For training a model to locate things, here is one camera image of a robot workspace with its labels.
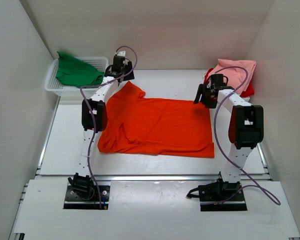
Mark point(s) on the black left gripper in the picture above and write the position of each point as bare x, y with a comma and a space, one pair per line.
128, 67

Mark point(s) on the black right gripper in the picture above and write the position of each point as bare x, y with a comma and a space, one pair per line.
204, 89

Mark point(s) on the orange t shirt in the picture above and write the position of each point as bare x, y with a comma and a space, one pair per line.
156, 126

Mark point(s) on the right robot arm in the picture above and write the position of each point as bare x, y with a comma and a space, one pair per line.
245, 131

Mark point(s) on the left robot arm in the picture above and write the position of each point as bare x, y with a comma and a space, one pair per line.
94, 119

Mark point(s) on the pink folded t shirt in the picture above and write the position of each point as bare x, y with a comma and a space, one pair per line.
246, 64

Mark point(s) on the white folded t shirt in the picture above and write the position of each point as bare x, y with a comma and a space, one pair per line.
247, 99

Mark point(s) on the red folded t shirt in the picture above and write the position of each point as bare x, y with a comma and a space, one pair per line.
236, 79

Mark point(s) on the green t shirt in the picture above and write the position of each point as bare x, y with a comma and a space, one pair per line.
74, 72

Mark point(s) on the white plastic basket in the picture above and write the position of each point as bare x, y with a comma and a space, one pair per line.
53, 85

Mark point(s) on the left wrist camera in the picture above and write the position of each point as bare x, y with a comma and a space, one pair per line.
120, 53

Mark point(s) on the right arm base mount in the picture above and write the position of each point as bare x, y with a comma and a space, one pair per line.
219, 196

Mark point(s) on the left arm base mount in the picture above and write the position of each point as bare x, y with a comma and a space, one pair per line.
78, 200

